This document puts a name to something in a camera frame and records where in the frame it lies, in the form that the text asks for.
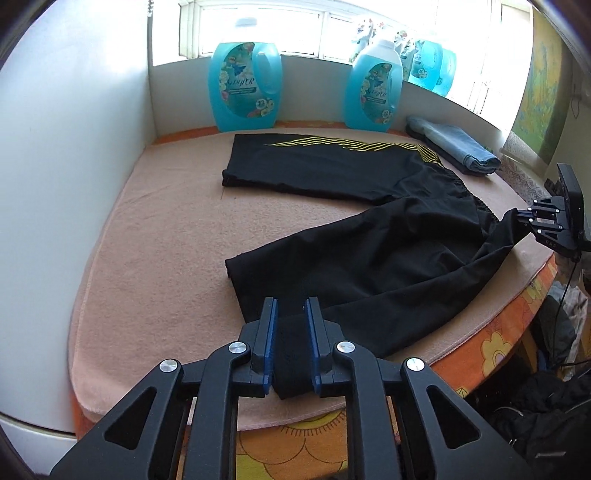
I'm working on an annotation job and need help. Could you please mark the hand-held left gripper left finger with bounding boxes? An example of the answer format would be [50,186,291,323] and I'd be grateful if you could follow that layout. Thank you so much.
[44,296,278,480]

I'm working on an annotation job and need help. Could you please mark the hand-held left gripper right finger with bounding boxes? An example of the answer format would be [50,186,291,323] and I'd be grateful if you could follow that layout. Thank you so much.
[305,296,536,480]

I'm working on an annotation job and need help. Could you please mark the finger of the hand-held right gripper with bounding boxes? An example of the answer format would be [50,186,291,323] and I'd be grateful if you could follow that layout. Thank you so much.
[516,198,561,219]
[519,213,561,243]

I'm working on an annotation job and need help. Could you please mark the black pants with yellow stripes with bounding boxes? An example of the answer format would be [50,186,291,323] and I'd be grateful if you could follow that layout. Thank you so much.
[222,134,520,402]

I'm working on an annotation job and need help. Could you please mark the grey patterned cloth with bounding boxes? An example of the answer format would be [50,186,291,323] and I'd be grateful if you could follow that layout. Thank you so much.
[501,154,555,208]

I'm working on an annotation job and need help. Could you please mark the folded blue jeans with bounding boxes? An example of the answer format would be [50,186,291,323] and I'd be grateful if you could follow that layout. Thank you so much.
[406,115,502,176]

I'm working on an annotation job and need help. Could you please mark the orange floral sheet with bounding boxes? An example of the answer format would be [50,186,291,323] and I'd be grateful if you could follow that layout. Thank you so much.
[74,121,559,480]

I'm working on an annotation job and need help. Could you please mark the beige blanket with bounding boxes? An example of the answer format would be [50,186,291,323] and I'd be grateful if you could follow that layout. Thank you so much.
[68,127,557,432]

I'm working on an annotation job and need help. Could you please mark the blue liquid bottle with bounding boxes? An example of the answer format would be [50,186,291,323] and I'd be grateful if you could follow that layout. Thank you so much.
[434,48,458,97]
[409,39,444,90]

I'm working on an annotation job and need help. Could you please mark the dark clothing pile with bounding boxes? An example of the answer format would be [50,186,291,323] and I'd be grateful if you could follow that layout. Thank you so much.
[489,369,591,467]

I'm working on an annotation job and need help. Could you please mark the large blue detergent bottle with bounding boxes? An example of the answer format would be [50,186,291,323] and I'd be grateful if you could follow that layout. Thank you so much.
[344,39,404,132]
[208,41,283,133]

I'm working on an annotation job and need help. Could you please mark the black cable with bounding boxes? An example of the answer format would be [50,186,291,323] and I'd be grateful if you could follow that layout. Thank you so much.
[551,256,585,370]

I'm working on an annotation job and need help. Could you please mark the wall poster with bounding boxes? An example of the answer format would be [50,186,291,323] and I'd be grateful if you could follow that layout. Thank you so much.
[510,9,575,164]

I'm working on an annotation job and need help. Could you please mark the white window frame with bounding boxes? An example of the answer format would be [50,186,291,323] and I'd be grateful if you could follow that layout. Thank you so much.
[148,0,536,112]

